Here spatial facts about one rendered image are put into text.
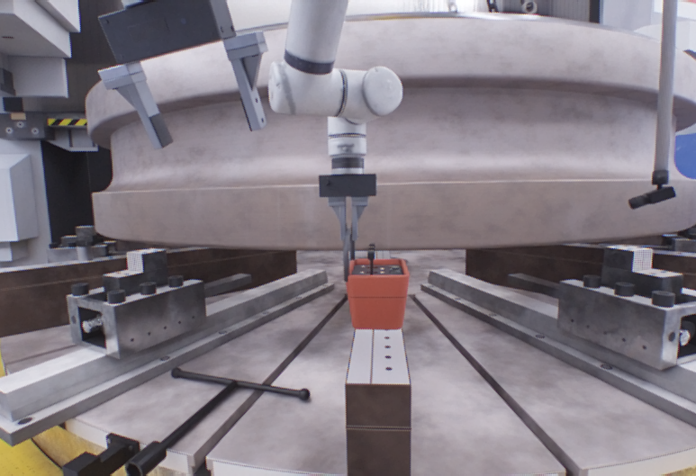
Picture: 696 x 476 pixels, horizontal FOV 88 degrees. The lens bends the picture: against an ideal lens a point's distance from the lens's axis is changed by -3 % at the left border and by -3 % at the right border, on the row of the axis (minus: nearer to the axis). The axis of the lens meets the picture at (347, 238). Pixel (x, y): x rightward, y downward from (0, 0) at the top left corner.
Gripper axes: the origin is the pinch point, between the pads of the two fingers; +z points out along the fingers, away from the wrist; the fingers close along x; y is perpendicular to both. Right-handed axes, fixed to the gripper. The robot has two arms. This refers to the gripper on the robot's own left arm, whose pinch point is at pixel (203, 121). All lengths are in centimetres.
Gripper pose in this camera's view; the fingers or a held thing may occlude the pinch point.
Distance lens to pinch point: 51.5
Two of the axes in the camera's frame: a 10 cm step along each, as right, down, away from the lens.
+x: -9.8, 1.1, 1.8
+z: 1.9, 8.5, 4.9
